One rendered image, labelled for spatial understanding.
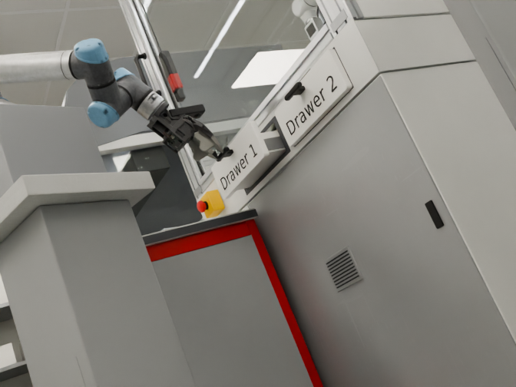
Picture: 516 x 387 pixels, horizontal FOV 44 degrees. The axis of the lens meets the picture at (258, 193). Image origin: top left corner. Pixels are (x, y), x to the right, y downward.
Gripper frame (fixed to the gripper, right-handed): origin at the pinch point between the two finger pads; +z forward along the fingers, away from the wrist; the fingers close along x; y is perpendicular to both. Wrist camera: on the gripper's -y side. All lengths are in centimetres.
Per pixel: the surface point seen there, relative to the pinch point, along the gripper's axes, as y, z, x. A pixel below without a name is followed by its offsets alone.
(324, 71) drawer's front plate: -7.2, 8.0, 41.5
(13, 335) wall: -29, -38, -419
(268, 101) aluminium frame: -13.1, 2.4, 14.8
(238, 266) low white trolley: 19.3, 24.7, -11.2
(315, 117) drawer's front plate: -3.3, 13.6, 31.6
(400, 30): -19, 16, 55
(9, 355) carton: -7, -28, -382
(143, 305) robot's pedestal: 63, 7, 33
